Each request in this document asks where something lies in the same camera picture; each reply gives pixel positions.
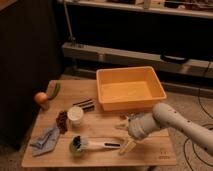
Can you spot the small green bowl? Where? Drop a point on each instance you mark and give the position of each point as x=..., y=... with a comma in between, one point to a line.
x=75, y=146

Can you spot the orange peach fruit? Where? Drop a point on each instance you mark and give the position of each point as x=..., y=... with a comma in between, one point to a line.
x=41, y=98

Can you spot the white cup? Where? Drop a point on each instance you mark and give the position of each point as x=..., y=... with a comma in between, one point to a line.
x=75, y=115

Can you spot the green cucumber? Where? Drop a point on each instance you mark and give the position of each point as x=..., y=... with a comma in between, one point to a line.
x=54, y=92

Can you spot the dark brown grape bunch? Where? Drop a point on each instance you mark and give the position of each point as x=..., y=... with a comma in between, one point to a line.
x=61, y=122

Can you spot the black object on shelf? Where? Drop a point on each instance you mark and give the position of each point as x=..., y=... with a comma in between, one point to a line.
x=176, y=60

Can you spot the small wooden stand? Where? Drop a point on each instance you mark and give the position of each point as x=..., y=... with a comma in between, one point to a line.
x=45, y=105

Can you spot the orange plastic bin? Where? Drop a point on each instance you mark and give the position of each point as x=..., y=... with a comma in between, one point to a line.
x=129, y=88

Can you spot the black striped flat object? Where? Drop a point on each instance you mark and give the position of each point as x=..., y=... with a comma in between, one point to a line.
x=86, y=105

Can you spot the grey metal shelf rack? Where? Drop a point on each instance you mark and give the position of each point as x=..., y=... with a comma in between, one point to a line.
x=129, y=35

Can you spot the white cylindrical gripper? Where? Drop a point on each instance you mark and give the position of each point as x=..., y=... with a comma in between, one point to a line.
x=139, y=127

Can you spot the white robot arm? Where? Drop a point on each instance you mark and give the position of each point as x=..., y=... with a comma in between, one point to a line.
x=166, y=116

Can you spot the grey blue cloth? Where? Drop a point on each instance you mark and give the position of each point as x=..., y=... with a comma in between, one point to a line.
x=46, y=142

